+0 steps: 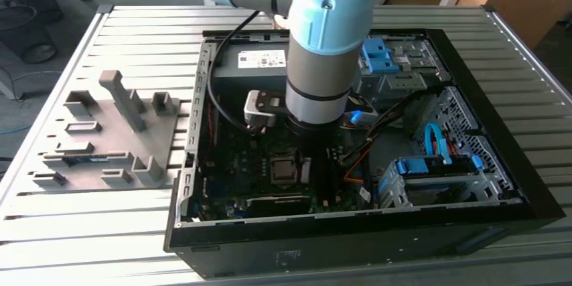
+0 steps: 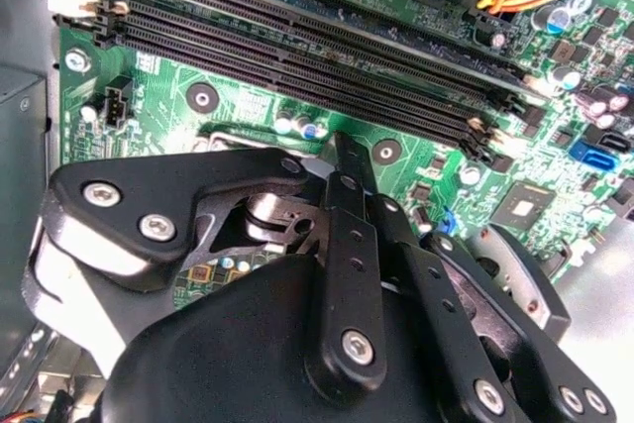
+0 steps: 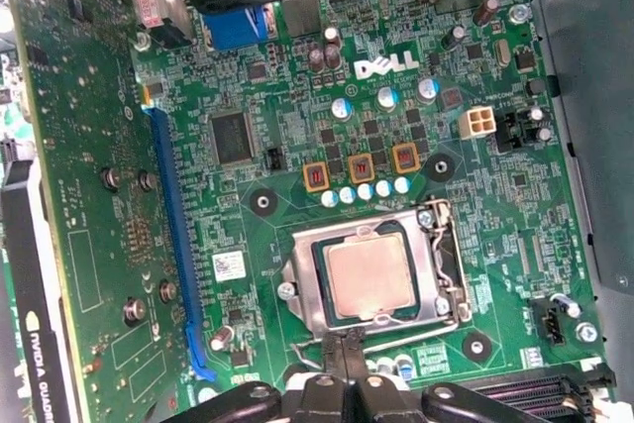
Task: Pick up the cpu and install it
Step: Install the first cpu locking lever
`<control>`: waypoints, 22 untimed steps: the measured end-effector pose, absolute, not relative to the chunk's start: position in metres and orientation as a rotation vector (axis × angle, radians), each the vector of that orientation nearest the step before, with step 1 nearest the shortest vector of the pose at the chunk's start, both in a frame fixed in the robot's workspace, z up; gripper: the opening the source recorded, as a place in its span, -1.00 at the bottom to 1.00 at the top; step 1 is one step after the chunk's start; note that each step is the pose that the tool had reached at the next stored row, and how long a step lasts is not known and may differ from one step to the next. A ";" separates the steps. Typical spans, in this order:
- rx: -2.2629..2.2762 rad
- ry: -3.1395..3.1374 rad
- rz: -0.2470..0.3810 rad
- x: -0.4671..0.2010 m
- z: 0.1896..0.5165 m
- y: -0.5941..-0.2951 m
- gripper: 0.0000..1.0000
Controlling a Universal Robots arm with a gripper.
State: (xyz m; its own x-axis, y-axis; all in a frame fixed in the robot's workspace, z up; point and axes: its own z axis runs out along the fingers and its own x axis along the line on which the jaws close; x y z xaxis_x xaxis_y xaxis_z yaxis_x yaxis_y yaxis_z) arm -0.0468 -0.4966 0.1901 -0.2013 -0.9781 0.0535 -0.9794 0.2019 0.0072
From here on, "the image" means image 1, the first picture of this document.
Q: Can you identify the light blue flat wire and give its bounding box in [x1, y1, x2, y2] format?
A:
[427, 121, 452, 165]

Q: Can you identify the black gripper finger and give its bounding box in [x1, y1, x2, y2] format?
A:
[300, 155, 313, 184]

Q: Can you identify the metal socket cover frame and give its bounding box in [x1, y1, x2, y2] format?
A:
[267, 154, 303, 187]

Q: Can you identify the black open PC case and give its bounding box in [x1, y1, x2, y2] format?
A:
[161, 27, 568, 280]

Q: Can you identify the grey plastic parts rack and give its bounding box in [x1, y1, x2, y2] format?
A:
[27, 70, 183, 190]

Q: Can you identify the RAM stick with blue label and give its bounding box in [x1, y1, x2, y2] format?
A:
[43, 152, 129, 163]

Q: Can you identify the black cable bundle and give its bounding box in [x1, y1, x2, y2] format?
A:
[365, 86, 448, 143]

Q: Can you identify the orange flat wire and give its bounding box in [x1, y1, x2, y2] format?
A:
[343, 148, 375, 185]

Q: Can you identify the grey power supply unit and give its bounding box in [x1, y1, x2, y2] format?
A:
[208, 42, 291, 113]

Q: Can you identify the black camera cable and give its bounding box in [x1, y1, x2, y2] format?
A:
[207, 10, 261, 131]

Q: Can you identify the thin red wire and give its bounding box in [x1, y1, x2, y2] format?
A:
[205, 93, 223, 166]

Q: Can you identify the blue carrier with black disk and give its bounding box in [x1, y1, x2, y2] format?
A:
[395, 154, 487, 176]

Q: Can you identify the blue floor cable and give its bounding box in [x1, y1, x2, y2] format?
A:
[0, 124, 33, 135]

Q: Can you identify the black graphics card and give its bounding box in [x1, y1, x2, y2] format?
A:
[245, 193, 313, 217]

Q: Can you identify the grey metal drive cage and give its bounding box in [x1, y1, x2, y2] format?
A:
[377, 157, 508, 208]
[351, 36, 452, 123]

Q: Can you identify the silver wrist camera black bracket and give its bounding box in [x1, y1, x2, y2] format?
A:
[243, 89, 281, 127]
[345, 96, 379, 125]

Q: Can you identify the dark green motherboard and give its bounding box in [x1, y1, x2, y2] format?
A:
[196, 81, 372, 216]

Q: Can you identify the blue plastic disk carrier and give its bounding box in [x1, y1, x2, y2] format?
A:
[359, 38, 401, 74]

